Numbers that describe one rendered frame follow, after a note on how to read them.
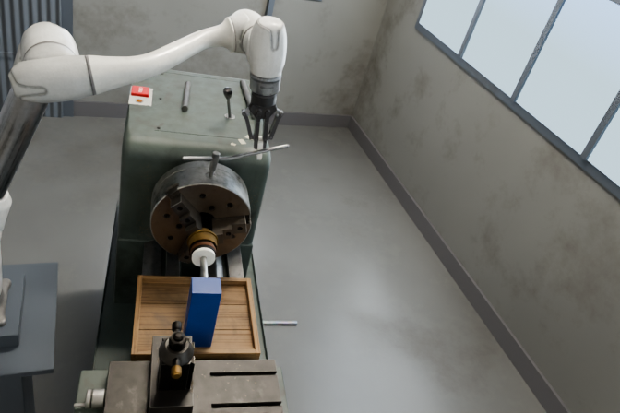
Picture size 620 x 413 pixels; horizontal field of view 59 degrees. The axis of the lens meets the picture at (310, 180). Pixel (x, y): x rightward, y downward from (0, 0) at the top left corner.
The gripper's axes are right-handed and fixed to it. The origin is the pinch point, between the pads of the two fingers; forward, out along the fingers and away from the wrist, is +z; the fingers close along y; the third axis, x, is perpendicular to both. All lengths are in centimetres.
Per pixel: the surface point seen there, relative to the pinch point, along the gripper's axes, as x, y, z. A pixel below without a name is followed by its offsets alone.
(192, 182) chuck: -8.9, -20.8, 6.3
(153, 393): -66, -31, 26
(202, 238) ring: -21.6, -18.1, 17.6
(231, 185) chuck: -7.7, -9.1, 8.8
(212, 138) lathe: 13.3, -13.8, 4.8
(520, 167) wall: 74, 157, 60
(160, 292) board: -22, -31, 40
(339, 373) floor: 9, 50, 138
